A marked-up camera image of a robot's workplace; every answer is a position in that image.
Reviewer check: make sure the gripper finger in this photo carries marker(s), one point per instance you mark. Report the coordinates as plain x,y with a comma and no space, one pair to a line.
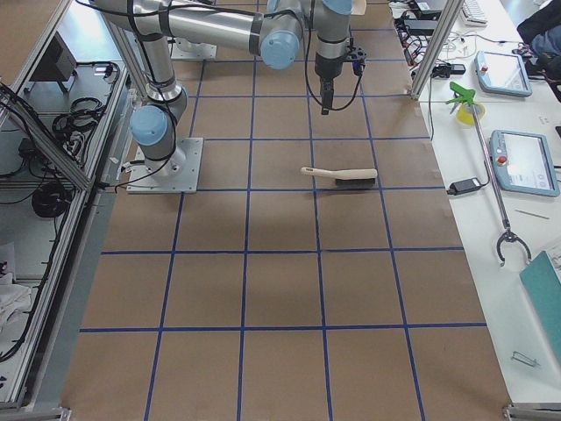
327,94

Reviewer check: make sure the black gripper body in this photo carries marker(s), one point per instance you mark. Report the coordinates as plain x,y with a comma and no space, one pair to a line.
327,67

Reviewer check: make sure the beige hand brush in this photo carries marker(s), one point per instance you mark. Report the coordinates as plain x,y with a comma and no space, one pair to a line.
345,178

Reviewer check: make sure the beige plastic dustpan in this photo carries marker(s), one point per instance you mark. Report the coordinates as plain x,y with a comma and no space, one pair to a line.
359,7

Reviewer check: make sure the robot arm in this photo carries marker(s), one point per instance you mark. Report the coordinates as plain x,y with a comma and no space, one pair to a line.
276,36

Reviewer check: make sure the black power adapter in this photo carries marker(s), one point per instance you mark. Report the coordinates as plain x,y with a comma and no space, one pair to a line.
419,27

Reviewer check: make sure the reach grabber tool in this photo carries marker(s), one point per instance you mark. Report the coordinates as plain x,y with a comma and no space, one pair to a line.
508,236

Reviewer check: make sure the green tape dispenser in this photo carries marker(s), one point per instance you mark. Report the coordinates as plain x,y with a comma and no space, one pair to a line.
468,111

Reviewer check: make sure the black power brick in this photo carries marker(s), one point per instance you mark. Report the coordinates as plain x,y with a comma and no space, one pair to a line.
464,186

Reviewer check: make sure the teach pendant far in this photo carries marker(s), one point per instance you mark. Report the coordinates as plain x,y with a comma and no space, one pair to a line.
502,74

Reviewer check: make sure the teach pendant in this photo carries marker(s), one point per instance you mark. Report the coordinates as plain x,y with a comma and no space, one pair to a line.
522,163
502,74

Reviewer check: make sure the teach pendant near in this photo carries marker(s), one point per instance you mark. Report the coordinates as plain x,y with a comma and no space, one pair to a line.
522,163

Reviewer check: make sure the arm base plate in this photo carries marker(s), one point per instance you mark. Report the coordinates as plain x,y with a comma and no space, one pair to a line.
184,50
180,174

